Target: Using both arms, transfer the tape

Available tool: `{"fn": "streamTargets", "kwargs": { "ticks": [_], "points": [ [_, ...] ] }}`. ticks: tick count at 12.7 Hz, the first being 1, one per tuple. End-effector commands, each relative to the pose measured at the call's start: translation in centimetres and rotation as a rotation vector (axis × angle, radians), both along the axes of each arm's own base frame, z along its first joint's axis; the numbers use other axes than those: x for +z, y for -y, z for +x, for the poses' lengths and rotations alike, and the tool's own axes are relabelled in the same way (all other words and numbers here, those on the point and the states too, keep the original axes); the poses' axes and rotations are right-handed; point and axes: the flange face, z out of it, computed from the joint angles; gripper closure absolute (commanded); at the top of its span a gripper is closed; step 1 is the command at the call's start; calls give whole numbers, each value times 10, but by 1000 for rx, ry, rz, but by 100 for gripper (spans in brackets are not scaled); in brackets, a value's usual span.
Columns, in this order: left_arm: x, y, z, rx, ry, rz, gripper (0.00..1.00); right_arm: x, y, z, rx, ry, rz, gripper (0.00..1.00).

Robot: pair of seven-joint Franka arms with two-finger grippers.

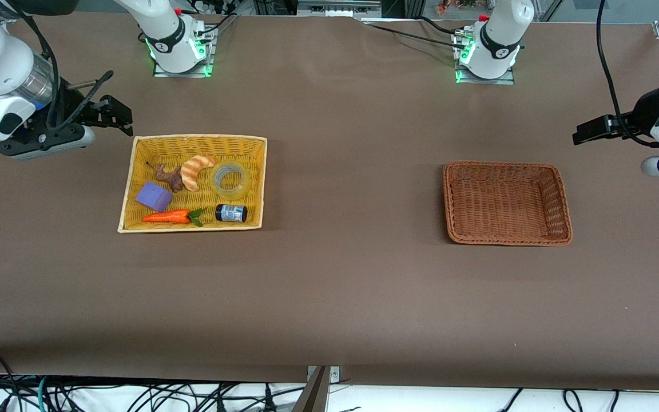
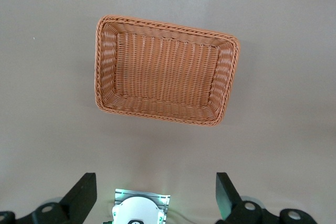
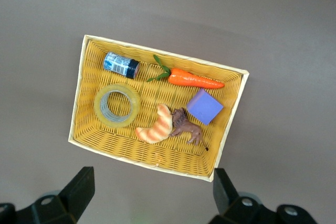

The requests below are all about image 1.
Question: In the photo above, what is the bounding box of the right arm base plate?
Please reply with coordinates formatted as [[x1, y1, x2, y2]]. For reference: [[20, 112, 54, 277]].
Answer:
[[152, 26, 216, 78]]

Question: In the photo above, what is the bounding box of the brown support strut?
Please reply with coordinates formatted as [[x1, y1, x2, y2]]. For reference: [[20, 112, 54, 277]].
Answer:
[[291, 366, 330, 412]]

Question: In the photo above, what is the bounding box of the brown root toy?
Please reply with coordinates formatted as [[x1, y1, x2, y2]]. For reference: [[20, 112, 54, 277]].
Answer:
[[146, 162, 185, 193]]

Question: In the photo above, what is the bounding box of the orange toy carrot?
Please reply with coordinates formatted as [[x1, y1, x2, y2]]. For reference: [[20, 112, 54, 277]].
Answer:
[[142, 208, 205, 228]]

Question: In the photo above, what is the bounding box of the long black table cable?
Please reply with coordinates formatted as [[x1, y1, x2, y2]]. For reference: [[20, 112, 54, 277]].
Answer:
[[361, 22, 462, 47]]

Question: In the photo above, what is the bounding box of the brown wicker basket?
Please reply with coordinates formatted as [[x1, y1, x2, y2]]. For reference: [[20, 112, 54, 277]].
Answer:
[[442, 161, 573, 247]]

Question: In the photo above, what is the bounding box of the grey metal device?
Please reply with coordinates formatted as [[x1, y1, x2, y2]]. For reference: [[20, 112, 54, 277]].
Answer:
[[297, 0, 382, 18]]

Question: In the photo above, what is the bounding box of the toy croissant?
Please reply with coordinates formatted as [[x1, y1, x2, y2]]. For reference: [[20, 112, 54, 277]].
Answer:
[[181, 154, 217, 192]]

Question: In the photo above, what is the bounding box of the short black table cable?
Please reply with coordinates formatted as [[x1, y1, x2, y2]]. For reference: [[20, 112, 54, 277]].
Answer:
[[418, 16, 465, 36]]

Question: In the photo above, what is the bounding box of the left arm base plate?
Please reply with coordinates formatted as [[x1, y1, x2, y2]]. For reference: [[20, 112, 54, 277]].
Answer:
[[455, 29, 516, 85]]

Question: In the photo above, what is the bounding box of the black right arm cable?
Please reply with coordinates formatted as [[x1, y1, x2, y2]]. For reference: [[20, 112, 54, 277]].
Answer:
[[15, 9, 114, 131]]

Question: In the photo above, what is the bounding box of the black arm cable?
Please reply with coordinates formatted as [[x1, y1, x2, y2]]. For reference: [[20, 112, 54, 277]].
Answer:
[[15, 9, 114, 131], [596, 0, 659, 148]]

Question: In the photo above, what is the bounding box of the small black jar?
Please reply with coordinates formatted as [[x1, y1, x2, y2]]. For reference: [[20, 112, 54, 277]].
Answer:
[[215, 204, 248, 224]]

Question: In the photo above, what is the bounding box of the small metal table bracket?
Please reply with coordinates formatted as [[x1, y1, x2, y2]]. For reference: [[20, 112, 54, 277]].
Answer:
[[307, 365, 340, 383]]

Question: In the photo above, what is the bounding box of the yellow wicker basket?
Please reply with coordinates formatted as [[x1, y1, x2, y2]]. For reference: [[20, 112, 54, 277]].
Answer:
[[117, 134, 268, 234]]

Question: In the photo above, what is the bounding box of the clear yellowish tape roll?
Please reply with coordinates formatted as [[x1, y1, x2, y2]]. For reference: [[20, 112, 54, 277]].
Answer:
[[213, 160, 252, 200]]

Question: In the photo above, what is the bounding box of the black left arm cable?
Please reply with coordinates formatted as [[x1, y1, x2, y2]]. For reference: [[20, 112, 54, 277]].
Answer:
[[596, 0, 659, 148]]

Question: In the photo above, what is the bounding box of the purple block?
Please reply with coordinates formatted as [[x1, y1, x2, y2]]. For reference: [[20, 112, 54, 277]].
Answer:
[[135, 181, 174, 213]]

